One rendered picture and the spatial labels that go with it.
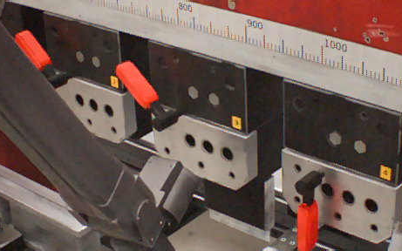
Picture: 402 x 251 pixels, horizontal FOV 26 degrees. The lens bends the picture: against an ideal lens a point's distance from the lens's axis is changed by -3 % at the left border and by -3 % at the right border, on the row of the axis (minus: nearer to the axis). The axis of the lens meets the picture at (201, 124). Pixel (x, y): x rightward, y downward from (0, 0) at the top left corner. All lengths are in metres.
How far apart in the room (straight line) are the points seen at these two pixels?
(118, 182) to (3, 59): 0.21
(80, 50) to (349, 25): 0.43
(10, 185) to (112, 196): 0.68
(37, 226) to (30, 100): 0.74
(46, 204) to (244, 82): 0.57
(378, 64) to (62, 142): 0.32
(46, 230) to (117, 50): 0.45
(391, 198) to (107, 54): 0.42
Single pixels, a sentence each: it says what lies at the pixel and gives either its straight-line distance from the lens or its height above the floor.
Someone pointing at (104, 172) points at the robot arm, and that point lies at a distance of 0.88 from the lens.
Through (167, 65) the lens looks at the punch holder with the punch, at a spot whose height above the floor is 1.31.
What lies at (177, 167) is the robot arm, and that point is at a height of 1.24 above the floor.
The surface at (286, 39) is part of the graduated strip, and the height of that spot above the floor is 1.39.
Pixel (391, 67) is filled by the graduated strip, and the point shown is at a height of 1.39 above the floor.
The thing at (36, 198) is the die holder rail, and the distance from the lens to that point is 1.51.
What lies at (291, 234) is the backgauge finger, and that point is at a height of 1.01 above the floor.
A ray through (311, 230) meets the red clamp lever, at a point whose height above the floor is 1.18.
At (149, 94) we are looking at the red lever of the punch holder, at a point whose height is 1.28.
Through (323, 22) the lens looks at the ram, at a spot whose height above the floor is 1.42.
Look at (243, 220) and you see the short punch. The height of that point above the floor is 1.11.
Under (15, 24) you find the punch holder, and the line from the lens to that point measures 1.30.
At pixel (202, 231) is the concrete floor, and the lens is 3.11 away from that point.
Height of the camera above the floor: 1.75
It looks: 27 degrees down
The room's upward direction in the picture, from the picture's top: 3 degrees counter-clockwise
